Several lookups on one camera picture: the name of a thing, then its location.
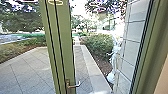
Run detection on metal lever door handle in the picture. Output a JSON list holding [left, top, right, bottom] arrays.
[[65, 78, 82, 91]]

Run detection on low green hedge outdoors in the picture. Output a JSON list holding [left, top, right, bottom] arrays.
[[0, 33, 47, 64]]

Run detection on green shrub outdoors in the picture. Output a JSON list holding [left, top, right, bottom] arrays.
[[81, 33, 115, 62]]

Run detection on large tree outdoors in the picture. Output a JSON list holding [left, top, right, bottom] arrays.
[[0, 2, 45, 33]]

